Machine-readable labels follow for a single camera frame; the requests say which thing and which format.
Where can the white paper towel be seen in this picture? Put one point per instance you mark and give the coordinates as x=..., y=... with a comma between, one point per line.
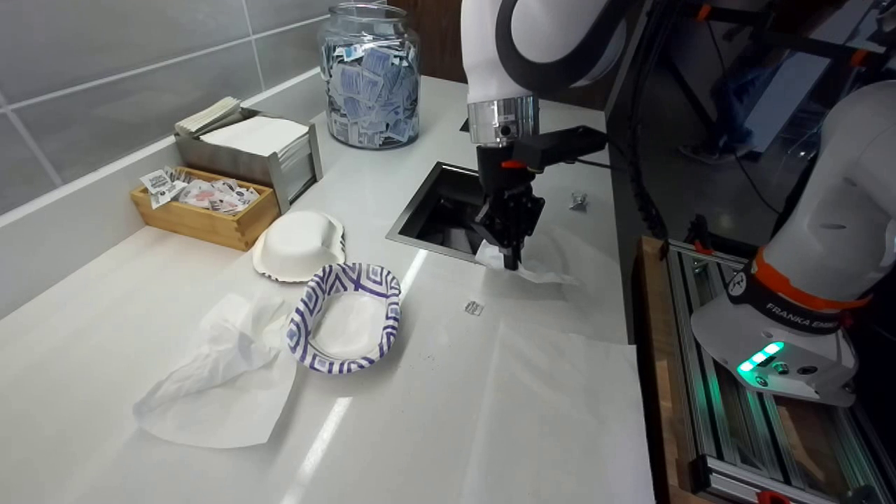
x=547, y=267

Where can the small crumpled wrapper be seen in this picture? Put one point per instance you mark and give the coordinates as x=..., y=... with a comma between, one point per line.
x=580, y=200

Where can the crumpled white tissue paper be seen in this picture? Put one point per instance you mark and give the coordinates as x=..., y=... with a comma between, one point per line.
x=218, y=383

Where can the brown wooden cabinet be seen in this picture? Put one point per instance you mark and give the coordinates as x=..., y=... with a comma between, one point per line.
x=438, y=37

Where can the pink sweetener packets pile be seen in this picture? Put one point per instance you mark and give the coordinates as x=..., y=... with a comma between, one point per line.
x=218, y=198

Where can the black stand with orange clips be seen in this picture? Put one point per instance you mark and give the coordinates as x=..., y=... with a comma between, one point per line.
x=774, y=23

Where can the tiny grey scrap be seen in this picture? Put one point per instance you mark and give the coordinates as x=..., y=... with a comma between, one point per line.
x=475, y=306

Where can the flat white paper sheet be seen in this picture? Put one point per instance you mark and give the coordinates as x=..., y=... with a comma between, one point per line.
x=560, y=422

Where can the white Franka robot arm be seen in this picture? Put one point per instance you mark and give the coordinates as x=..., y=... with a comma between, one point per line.
x=486, y=47

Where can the purple patterned paper bowl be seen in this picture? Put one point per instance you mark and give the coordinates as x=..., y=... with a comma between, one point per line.
x=304, y=317

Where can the large square counter opening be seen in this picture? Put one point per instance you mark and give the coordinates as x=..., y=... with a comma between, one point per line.
x=438, y=212

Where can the white printed packet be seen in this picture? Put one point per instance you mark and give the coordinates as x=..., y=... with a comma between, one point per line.
x=160, y=187

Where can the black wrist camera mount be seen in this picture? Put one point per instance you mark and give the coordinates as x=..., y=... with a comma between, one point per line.
x=563, y=145

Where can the aluminium profile base frame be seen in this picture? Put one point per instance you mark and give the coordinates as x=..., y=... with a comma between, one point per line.
x=745, y=439

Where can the light grey slanted panel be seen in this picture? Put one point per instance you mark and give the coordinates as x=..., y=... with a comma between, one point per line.
x=801, y=65

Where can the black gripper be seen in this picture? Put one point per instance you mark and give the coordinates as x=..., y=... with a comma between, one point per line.
x=504, y=173

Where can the grey folded paper stack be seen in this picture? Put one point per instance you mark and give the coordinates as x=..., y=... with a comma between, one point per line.
x=210, y=114

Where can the white paper bowl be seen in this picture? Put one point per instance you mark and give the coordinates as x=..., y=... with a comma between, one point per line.
x=297, y=246

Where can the metal napkin dispenser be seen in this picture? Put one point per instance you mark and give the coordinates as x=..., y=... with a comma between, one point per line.
x=269, y=155

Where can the wooden packet tray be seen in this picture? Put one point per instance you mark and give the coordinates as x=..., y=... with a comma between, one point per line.
x=200, y=225

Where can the glass jar of blue packets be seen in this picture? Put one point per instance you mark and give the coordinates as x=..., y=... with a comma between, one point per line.
x=368, y=86

